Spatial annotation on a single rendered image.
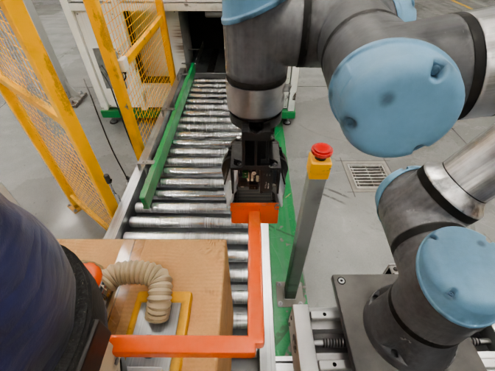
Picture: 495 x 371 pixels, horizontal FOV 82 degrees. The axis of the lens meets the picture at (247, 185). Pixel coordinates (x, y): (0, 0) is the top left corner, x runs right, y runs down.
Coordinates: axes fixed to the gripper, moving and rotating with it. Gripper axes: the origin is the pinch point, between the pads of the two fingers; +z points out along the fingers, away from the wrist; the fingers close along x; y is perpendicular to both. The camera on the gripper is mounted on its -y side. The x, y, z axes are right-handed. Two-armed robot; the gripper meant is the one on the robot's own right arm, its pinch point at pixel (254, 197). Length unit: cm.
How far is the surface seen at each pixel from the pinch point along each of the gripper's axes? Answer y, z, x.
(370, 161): -157, 123, 104
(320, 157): -34.3, 17.9, 21.5
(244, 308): -8, 72, -3
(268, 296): -8, 61, 6
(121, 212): -47, 61, -60
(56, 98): -55, 9, -69
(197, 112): -145, 67, -39
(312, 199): -34, 38, 22
